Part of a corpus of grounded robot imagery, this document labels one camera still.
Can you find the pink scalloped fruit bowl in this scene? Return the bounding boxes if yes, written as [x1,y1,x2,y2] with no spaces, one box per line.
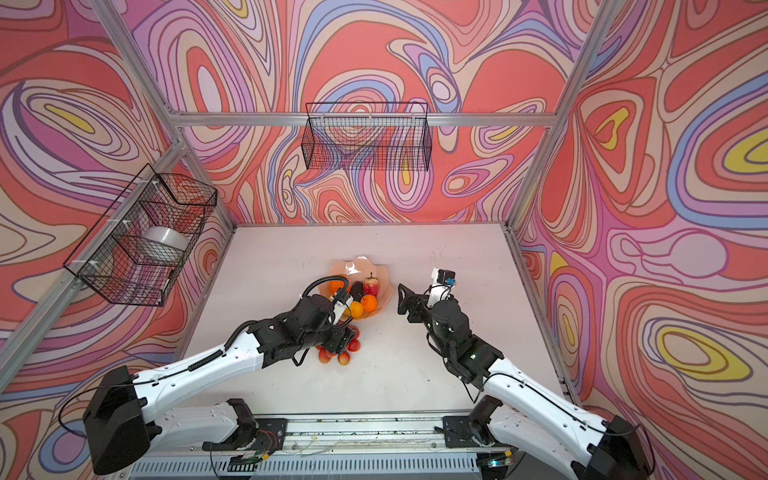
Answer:
[329,256,396,321]

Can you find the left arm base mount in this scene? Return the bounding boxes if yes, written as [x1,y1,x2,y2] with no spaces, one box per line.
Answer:
[202,417,288,454]

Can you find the black wire basket left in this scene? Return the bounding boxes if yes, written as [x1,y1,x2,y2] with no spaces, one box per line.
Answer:
[63,165,218,307]

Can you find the dark fake avocado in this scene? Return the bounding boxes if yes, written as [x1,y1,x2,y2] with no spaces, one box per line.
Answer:
[349,281,365,302]

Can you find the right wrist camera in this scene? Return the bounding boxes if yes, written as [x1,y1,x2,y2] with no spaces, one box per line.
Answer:
[432,269,455,288]

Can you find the small fake orange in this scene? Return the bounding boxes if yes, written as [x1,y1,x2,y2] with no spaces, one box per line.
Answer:
[360,294,378,313]

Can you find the red fake lychee bunch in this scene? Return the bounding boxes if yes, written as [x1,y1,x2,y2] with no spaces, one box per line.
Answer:
[315,326,361,366]

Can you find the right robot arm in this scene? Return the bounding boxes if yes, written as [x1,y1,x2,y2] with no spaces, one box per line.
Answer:
[398,285,652,479]

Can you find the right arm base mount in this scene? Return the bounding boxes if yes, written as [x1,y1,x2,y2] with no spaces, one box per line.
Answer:
[437,415,516,451]

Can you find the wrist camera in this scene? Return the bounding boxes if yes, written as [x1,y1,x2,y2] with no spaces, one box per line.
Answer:
[432,269,455,288]
[332,288,353,324]

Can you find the orange fake bell pepper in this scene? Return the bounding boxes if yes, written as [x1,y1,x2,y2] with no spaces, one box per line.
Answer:
[328,275,349,296]

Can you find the black wire basket back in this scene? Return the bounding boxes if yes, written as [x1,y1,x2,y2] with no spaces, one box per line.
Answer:
[301,101,433,172]

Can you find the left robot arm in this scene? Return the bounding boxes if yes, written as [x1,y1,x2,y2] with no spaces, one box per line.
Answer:
[78,276,357,475]

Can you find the black wire basket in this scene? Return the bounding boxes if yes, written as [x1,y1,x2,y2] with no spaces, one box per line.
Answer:
[63,165,218,307]
[301,101,433,172]

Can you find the white tape roll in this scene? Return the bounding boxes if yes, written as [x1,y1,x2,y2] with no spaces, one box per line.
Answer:
[139,226,189,264]

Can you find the yellow fake squash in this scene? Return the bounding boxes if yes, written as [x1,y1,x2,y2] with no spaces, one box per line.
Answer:
[344,301,365,320]

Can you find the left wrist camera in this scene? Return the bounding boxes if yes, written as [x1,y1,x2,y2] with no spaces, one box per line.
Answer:
[332,288,353,324]

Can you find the red fake strawberry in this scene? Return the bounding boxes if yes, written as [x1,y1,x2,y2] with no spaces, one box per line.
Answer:
[363,273,380,297]

